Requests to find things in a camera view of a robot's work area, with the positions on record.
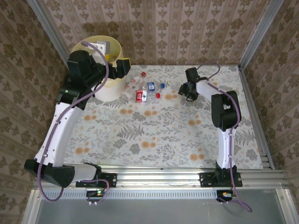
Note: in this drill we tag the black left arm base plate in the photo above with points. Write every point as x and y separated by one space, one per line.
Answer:
109 180

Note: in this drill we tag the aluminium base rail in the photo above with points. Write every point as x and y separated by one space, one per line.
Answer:
158 178

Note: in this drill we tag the black controller box orange plug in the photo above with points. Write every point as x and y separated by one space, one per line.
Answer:
222 197

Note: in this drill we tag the black controller box green light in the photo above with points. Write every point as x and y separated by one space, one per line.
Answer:
93 193

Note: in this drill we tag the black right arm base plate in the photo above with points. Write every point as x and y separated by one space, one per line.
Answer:
205 179

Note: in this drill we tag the grey metal platform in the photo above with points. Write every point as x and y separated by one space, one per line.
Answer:
151 212

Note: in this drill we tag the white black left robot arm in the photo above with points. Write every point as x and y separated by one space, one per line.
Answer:
63 130

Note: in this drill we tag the white plastic waste bin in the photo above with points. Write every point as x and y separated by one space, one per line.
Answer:
109 91

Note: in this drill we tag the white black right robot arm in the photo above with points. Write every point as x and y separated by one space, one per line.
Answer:
224 144

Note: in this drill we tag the aluminium table side rail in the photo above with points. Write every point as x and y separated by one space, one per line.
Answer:
256 116

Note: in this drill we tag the aluminium frame post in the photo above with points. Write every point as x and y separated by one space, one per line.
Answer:
38 14
266 23

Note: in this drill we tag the clear bottle red print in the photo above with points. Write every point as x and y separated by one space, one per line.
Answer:
133 84

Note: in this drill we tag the yellow plastic bin liner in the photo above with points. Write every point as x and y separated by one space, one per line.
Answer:
116 49

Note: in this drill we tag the clear bottle red white label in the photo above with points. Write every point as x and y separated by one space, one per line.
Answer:
140 96

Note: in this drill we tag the clear bottle blue white label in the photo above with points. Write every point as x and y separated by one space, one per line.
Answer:
151 86

